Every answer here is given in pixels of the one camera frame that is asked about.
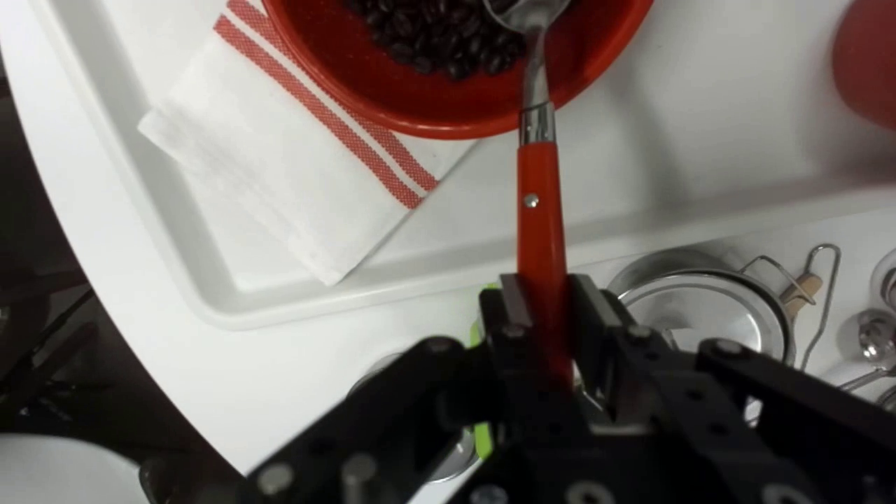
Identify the white plastic tray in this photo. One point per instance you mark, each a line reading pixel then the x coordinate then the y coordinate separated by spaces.
pixel 702 178

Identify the small steel cup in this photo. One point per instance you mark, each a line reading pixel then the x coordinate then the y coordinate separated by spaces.
pixel 880 337

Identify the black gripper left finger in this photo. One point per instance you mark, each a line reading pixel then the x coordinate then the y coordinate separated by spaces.
pixel 422 421

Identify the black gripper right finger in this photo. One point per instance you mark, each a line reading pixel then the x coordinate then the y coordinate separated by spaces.
pixel 730 421

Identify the red mug cup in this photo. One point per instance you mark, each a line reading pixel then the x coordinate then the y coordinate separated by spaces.
pixel 872 59

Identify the red bowl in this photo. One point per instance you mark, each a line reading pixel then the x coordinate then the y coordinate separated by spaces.
pixel 422 99

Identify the dark coffee beans heap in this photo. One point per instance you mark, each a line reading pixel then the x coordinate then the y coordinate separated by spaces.
pixel 431 36

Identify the green plastic tool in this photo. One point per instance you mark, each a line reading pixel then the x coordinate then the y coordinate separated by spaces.
pixel 482 438

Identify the white towel red stripes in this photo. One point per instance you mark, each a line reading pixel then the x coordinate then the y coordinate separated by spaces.
pixel 271 178

